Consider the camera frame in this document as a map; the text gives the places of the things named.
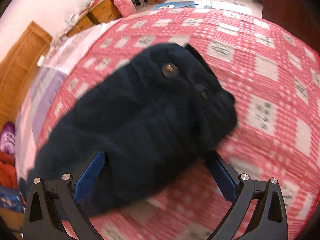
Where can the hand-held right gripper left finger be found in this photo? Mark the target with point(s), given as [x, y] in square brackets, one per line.
[90, 172]

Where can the blue flat sheet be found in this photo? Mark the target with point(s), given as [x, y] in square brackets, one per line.
[175, 5]

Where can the pink bag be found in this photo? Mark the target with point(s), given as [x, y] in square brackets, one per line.
[126, 6]

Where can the dark wooden wardrobe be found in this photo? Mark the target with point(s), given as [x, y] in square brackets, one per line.
[287, 2]

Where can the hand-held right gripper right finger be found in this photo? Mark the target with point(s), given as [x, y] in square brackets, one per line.
[222, 177]

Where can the dark navy pants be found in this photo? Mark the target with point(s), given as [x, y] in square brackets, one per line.
[140, 120]

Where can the orange jacket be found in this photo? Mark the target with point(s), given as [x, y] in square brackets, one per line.
[6, 167]

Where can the pink checkered blanket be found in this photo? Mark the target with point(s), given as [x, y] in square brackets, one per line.
[250, 55]

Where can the blue printed box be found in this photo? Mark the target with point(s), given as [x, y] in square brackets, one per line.
[10, 197]

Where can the purple pink patchwork bedsheet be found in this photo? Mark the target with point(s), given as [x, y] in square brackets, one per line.
[47, 85]

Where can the wooden drawer cabinet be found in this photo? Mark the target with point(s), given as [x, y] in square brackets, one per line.
[102, 12]

